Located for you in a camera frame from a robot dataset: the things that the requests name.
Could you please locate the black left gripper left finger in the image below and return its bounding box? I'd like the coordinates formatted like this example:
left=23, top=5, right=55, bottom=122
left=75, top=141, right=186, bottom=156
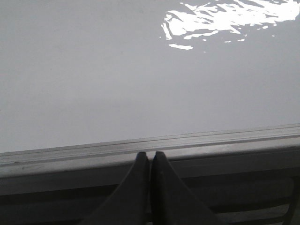
left=79, top=152, right=150, bottom=225

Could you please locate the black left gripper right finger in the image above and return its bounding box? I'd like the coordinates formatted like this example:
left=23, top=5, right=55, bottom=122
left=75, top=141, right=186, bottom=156
left=150, top=151, right=225, bottom=225

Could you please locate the white whiteboard with aluminium frame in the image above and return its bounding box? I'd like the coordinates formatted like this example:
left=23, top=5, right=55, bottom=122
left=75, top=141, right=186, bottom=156
left=0, top=0, right=300, bottom=225

